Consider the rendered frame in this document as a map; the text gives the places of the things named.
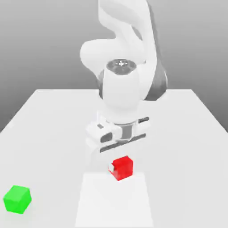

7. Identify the small green cube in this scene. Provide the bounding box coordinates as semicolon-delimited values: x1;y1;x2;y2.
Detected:
3;185;32;215

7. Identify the small red cube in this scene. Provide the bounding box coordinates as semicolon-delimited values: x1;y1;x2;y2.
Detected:
108;155;134;182

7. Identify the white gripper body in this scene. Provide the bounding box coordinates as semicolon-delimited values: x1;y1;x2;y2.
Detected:
91;133;147;162

